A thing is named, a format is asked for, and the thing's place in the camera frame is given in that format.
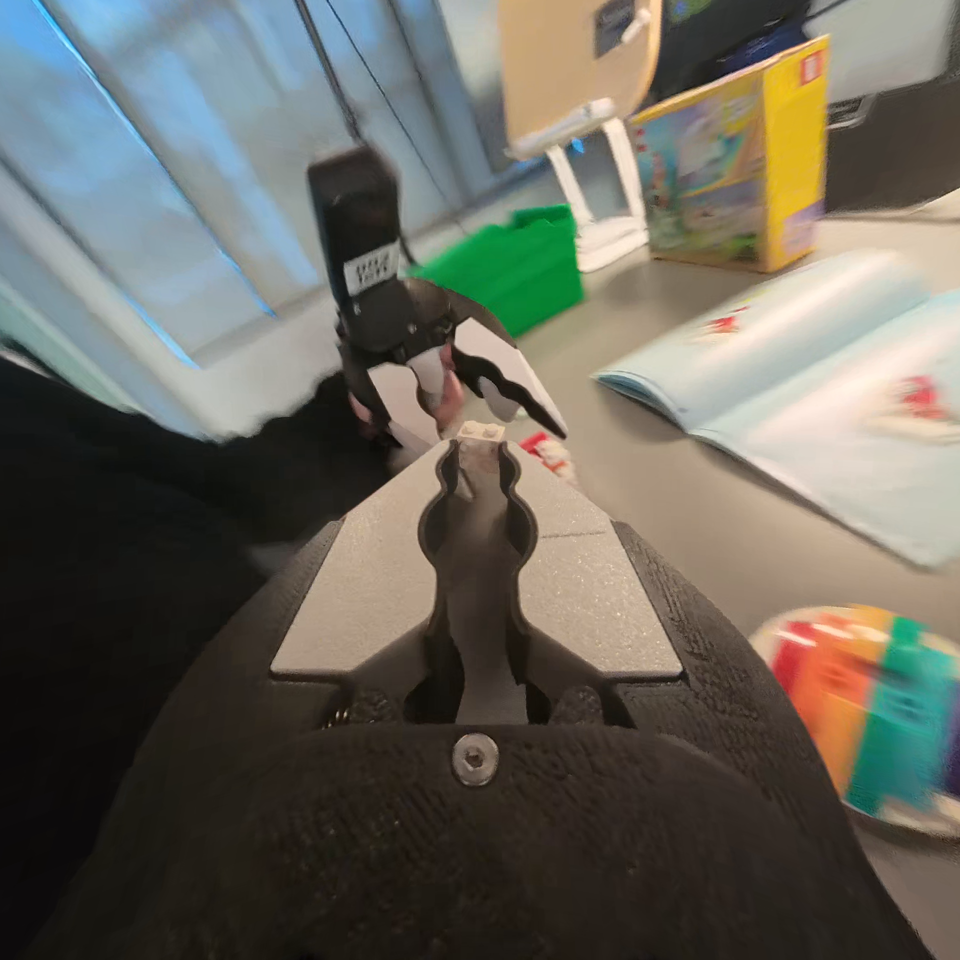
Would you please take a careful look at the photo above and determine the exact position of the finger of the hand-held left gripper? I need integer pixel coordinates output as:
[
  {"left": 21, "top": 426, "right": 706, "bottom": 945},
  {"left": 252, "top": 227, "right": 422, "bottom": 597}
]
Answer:
[
  {"left": 367, "top": 360, "right": 445, "bottom": 457},
  {"left": 452, "top": 316, "right": 570, "bottom": 442}
]

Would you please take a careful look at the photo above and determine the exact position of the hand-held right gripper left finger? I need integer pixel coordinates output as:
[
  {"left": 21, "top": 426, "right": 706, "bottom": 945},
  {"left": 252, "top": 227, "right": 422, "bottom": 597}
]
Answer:
[{"left": 268, "top": 439, "right": 462, "bottom": 702}]

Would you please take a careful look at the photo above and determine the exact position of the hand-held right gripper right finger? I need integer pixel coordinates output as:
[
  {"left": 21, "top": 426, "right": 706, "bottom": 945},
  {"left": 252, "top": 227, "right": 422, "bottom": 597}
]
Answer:
[{"left": 496, "top": 441, "right": 685, "bottom": 699}]

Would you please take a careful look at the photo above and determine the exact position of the white lego brick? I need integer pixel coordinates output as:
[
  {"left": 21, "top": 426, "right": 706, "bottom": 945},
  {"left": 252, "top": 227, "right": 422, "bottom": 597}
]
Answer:
[{"left": 457, "top": 421, "right": 505, "bottom": 475}]

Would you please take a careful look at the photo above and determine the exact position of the red and white lego model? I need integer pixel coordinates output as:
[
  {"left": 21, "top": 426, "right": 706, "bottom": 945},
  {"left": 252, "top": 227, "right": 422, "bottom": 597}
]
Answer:
[{"left": 517, "top": 431, "right": 579, "bottom": 483}]

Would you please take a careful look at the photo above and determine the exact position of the green plastic bin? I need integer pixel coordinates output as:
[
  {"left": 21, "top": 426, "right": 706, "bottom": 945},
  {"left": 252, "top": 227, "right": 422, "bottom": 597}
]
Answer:
[{"left": 408, "top": 204, "right": 586, "bottom": 339}]

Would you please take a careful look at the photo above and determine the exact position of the person's left forearm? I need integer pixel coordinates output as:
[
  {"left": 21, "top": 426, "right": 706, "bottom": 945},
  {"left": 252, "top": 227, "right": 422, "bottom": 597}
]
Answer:
[{"left": 0, "top": 354, "right": 399, "bottom": 960}]

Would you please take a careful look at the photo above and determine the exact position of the yellow lego box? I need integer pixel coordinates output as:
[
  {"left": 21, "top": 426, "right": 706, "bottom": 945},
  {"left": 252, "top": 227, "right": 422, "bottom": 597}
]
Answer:
[{"left": 628, "top": 33, "right": 832, "bottom": 275}]

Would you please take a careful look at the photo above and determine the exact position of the rainbow round lego build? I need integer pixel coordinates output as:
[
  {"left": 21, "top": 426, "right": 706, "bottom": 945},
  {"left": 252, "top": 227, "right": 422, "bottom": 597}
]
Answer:
[{"left": 750, "top": 603, "right": 960, "bottom": 837}]

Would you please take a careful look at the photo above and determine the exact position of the person's left hand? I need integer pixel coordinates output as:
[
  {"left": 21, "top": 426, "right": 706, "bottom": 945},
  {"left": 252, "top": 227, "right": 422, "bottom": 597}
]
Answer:
[{"left": 438, "top": 358, "right": 468, "bottom": 430}]

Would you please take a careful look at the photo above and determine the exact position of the beige wooden board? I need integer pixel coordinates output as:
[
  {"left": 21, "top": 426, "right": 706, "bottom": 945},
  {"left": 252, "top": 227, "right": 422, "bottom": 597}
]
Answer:
[{"left": 496, "top": 0, "right": 665, "bottom": 144}]

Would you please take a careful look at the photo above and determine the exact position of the light blue open instruction booklet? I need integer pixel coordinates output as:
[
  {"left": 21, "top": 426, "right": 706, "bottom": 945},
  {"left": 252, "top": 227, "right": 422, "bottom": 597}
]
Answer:
[{"left": 592, "top": 249, "right": 960, "bottom": 571}]

